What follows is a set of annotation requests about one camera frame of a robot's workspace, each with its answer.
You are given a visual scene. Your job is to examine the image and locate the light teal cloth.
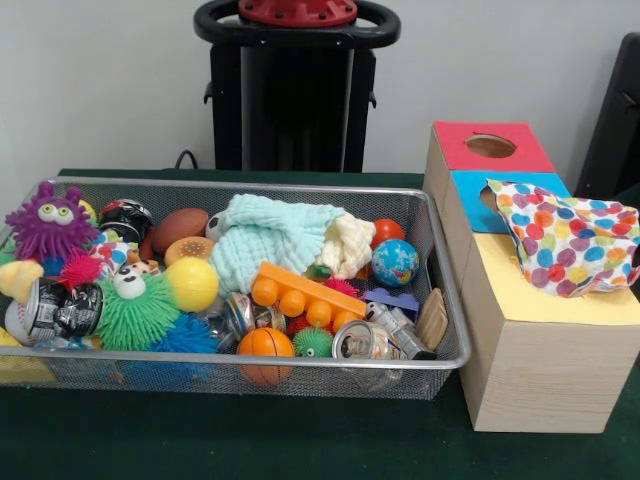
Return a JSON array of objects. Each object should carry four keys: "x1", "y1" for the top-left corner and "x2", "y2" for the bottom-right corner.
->
[{"x1": 210, "y1": 193, "x2": 346, "y2": 296}]

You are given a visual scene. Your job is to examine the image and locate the colourful patterned cloth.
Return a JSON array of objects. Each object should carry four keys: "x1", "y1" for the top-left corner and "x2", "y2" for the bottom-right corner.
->
[{"x1": 486, "y1": 180, "x2": 640, "y2": 299}]

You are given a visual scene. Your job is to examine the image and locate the shallow clear bin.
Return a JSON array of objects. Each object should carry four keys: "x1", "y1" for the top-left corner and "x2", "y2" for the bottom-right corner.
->
[{"x1": 0, "y1": 177, "x2": 473, "y2": 401}]

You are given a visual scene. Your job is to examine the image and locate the wooden box with three holes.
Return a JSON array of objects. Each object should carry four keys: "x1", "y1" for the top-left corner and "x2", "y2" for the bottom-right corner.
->
[{"x1": 423, "y1": 121, "x2": 640, "y2": 434}]

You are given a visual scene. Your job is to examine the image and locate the cream yellow cloth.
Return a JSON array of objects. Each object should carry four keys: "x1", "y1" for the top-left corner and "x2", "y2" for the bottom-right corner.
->
[{"x1": 318, "y1": 212, "x2": 377, "y2": 281}]

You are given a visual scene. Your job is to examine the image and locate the orange building block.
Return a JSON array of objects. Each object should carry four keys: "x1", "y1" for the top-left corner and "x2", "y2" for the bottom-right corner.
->
[{"x1": 250, "y1": 261, "x2": 367, "y2": 329}]

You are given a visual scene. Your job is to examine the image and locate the blue globe ball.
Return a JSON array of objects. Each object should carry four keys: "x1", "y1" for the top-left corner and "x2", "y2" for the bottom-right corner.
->
[{"x1": 372, "y1": 238, "x2": 421, "y2": 288}]

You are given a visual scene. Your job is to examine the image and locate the crushed silver can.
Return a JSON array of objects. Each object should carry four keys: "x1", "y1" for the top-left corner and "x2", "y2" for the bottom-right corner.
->
[{"x1": 333, "y1": 320, "x2": 404, "y2": 363}]

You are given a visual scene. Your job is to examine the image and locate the small orange basketball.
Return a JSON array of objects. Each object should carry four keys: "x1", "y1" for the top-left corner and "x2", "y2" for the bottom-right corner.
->
[{"x1": 237, "y1": 327, "x2": 296, "y2": 388}]

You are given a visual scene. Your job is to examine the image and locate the yellow ball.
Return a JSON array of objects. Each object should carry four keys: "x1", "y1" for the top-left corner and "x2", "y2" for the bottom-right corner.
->
[{"x1": 165, "y1": 258, "x2": 220, "y2": 313}]

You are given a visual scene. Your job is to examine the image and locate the small brown football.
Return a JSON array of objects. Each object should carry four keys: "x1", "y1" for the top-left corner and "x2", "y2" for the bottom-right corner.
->
[{"x1": 153, "y1": 208, "x2": 212, "y2": 253}]

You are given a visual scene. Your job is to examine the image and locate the green spiky ball with eyes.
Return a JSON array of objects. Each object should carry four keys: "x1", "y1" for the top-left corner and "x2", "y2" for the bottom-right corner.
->
[{"x1": 95, "y1": 262, "x2": 183, "y2": 351}]

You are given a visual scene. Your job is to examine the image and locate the dark green table cloth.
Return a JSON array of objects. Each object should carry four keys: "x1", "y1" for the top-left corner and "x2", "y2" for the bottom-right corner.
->
[{"x1": 0, "y1": 168, "x2": 640, "y2": 480}]

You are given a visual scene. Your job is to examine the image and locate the purple spiky monster toy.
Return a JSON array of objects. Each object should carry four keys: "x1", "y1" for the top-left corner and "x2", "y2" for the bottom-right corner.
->
[{"x1": 4, "y1": 181, "x2": 101, "y2": 263}]

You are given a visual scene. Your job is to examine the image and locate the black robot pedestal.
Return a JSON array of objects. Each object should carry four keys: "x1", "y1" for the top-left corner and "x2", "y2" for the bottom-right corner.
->
[{"x1": 194, "y1": 0, "x2": 401, "y2": 171}]

